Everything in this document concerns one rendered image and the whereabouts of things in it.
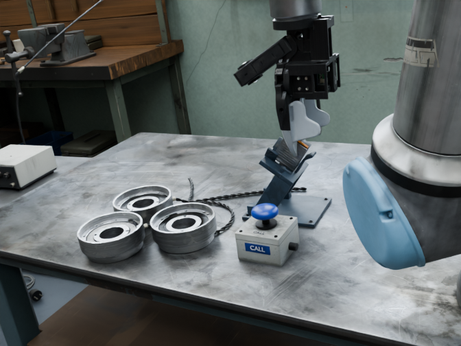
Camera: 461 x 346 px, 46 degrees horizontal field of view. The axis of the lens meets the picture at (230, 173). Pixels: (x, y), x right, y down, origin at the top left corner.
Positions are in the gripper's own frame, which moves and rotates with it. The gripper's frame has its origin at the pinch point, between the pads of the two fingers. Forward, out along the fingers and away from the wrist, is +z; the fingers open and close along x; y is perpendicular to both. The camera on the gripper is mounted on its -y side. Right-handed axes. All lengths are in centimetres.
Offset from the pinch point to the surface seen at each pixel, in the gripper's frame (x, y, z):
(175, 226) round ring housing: -12.7, -16.9, 10.2
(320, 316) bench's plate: -26.1, 11.7, 12.1
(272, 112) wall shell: 151, -68, 43
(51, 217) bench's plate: -12.2, -45.5, 12.2
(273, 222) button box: -13.1, 0.8, 7.2
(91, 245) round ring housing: -24.0, -24.9, 8.5
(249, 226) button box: -14.5, -2.5, 7.6
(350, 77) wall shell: 149, -30, 26
